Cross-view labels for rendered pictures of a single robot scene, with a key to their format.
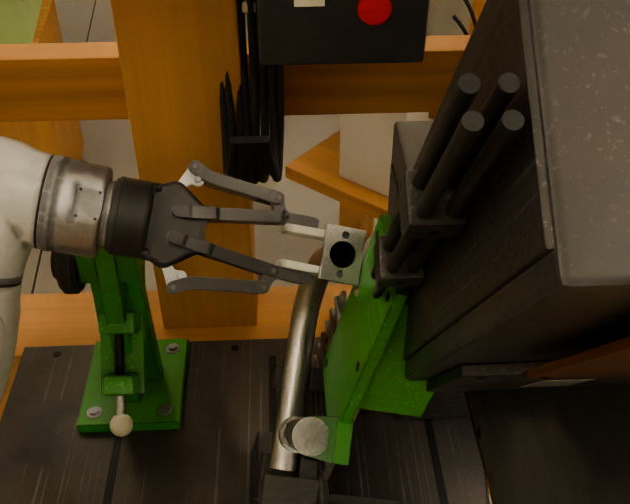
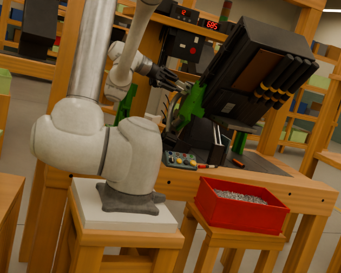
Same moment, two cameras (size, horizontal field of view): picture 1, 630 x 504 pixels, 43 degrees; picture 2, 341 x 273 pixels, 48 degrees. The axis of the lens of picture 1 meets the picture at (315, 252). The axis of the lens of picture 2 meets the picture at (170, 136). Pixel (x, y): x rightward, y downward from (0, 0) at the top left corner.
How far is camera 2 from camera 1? 1.42 m
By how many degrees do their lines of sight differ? 32
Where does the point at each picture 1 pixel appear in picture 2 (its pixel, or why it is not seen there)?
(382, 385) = (196, 108)
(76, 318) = not seen: hidden behind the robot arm
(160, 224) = (157, 72)
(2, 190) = (138, 54)
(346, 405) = (190, 109)
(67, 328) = not seen: hidden behind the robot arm
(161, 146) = (135, 76)
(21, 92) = not seen: hidden behind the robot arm
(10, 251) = (136, 66)
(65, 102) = (110, 65)
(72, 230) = (146, 65)
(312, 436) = (182, 117)
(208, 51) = (152, 57)
